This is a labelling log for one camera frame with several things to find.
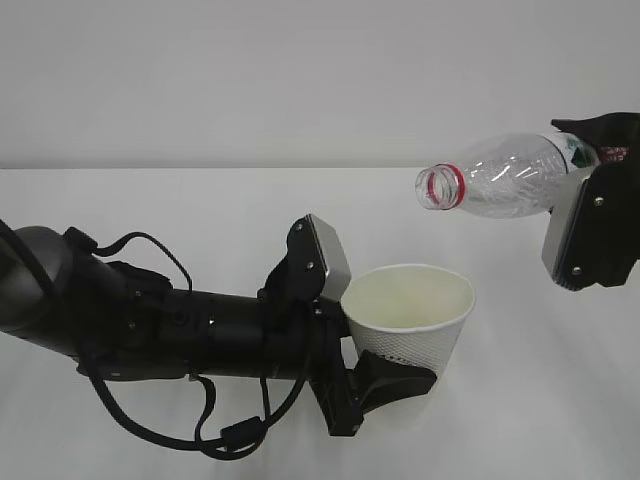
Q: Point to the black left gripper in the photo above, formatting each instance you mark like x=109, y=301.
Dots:
x=376, y=381

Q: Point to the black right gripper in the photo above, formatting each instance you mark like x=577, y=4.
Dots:
x=613, y=194

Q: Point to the white paper cup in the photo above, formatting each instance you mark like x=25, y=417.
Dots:
x=409, y=314

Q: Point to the clear Nongfu Spring water bottle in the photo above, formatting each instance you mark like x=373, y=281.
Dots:
x=510, y=176

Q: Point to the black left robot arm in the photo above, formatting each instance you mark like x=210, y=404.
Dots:
x=118, y=322

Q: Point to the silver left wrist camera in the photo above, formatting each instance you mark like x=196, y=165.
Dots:
x=314, y=266

